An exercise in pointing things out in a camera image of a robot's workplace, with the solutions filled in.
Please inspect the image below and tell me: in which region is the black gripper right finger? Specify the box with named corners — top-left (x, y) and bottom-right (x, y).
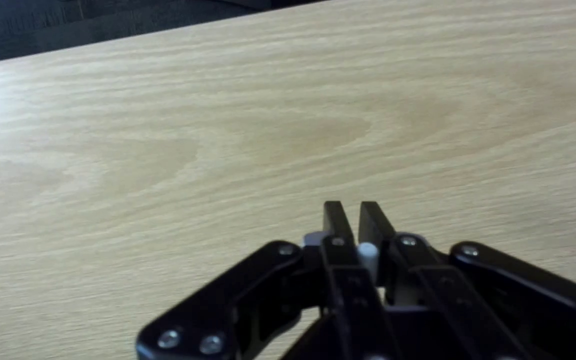
top-left (359, 202), bottom-right (576, 360)

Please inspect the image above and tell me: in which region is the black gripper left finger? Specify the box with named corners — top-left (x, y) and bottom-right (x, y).
top-left (136, 202), bottom-right (381, 360)

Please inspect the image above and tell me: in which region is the white marker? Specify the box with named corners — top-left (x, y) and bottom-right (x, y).
top-left (357, 241), bottom-right (380, 281)

